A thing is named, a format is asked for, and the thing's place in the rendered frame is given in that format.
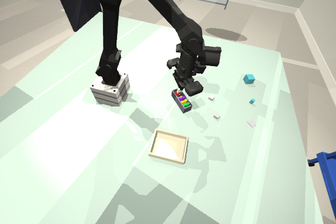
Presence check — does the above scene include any teal cube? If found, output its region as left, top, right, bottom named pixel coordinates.
left=243, top=74, right=255, bottom=84

